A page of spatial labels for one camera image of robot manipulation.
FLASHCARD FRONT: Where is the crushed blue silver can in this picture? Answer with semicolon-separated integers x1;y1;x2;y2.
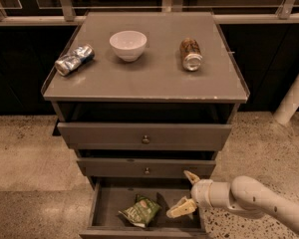
55;44;95;77

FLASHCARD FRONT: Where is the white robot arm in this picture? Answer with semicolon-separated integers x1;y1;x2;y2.
166;170;299;236

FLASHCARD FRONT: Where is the white ceramic bowl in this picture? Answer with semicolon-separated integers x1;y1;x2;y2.
110;31;148;62

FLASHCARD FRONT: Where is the brass drawer knob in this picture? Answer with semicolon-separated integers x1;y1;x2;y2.
145;167;150;175
142;135;150;144

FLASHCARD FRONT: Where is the brass top drawer knob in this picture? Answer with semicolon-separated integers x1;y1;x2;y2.
142;135;150;144

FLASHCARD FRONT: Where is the grey drawer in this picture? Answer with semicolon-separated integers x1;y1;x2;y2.
80;178;211;239
78;158;215;178
58;122;231;151

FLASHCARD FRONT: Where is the grey top drawer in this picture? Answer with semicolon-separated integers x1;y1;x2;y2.
58;122;231;151

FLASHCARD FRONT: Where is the green jalapeno chip bag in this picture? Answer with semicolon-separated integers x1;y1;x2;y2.
120;194;161;228

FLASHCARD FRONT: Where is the grey middle drawer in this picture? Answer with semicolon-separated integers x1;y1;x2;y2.
78;158;215;178

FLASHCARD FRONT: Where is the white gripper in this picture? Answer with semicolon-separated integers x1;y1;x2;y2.
166;170;212;218

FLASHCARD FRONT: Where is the grey wooden drawer cabinet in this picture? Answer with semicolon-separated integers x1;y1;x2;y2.
40;11;251;239

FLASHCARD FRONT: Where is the grey bottom drawer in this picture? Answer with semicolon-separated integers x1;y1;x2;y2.
80;178;211;239

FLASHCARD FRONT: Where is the brass middle drawer knob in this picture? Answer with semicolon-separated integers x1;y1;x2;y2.
145;167;150;175

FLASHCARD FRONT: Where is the white cylindrical post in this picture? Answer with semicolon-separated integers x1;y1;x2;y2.
273;74;299;124

